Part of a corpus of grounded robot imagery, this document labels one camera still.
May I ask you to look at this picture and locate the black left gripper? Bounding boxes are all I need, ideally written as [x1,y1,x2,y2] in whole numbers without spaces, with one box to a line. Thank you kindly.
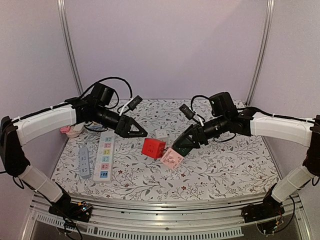
[94,105,148,138]

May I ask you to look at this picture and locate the dark green cube socket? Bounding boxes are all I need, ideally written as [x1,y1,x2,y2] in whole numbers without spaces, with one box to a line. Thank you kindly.
[172,145,192,157]

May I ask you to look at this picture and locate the pink cube socket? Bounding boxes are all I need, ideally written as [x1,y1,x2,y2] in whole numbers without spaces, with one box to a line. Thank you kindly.
[160,147,184,170]

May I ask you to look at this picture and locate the red cube socket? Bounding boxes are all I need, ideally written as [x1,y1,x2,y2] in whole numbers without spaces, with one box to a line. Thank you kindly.
[141,138,166,159]

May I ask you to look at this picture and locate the white cube socket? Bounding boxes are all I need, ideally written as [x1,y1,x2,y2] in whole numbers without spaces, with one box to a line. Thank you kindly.
[154,129,169,142]

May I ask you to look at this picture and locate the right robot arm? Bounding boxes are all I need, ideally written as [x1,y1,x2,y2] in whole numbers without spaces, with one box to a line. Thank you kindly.
[172,92,320,223]

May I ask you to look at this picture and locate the pink round socket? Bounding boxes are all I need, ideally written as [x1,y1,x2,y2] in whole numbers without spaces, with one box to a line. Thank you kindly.
[60,125,84,138]

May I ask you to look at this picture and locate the white colourful power strip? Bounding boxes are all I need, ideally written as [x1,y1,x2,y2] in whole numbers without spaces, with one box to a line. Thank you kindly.
[93,131,115,184]

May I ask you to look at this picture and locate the floral table mat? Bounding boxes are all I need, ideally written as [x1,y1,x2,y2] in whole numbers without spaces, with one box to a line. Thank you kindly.
[47,99,287,202]

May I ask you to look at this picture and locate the grey-blue power strip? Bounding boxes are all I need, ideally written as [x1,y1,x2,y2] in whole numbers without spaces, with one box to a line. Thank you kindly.
[78,147,91,179]

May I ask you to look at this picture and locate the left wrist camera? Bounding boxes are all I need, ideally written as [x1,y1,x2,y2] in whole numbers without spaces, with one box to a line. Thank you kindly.
[118,95,143,116]

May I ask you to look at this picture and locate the bundled light cables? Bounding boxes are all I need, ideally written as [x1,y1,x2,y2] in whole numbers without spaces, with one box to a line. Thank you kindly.
[82,121,108,133]

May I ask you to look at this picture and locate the left aluminium frame post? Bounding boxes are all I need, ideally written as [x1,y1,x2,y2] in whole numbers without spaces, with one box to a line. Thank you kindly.
[56,0,84,95]

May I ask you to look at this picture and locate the aluminium frame post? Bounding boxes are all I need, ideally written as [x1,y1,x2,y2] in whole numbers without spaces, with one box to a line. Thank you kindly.
[245,0,275,106]
[56,0,84,95]

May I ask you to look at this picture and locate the right aluminium frame post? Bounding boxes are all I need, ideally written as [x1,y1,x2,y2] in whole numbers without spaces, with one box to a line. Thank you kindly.
[245,0,275,106]

